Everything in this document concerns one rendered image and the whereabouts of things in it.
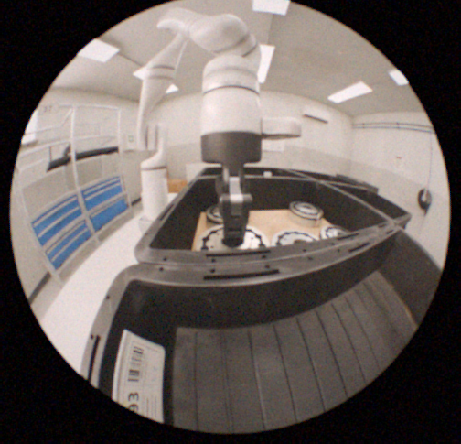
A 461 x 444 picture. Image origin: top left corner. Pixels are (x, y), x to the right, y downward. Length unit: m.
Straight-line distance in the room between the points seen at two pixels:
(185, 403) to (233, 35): 0.38
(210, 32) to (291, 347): 0.36
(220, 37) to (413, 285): 0.46
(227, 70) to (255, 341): 0.29
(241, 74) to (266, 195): 0.31
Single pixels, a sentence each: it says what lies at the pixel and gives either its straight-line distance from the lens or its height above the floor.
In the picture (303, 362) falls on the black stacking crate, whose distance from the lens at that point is 0.18.
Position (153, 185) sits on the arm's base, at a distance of 0.44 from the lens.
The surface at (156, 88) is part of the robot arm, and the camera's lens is 0.42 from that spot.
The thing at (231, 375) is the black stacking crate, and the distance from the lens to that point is 0.16.
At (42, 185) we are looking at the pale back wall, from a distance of 2.70.
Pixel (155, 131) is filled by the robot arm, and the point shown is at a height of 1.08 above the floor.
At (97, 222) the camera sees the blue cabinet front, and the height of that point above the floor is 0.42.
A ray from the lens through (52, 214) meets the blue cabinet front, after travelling 1.84.
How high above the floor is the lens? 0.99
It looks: 26 degrees down
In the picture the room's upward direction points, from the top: straight up
